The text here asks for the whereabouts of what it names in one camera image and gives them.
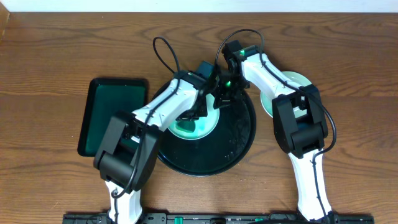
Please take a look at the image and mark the green plate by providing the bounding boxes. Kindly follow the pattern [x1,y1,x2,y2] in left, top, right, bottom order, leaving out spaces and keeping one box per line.
[261,71,311,118]
[168,94,220,140]

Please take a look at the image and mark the green sponge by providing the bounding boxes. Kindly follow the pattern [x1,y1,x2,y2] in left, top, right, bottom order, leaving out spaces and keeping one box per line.
[176,120,196,133]

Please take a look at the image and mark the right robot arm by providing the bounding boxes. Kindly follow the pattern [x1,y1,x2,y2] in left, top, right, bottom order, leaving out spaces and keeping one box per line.
[217,40,336,223]

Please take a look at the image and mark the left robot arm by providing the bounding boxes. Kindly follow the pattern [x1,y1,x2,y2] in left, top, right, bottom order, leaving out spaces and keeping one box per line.
[93,70,219,223]

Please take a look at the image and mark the round black tray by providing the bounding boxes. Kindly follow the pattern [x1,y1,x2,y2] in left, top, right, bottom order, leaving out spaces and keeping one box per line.
[158,91,256,177]

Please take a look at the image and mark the rectangular dark green tray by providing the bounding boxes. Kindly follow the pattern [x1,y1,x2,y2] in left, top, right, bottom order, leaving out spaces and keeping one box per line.
[77,78,148,157]

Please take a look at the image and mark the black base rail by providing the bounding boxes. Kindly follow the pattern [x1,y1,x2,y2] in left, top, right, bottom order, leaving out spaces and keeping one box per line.
[62,213,375,224]

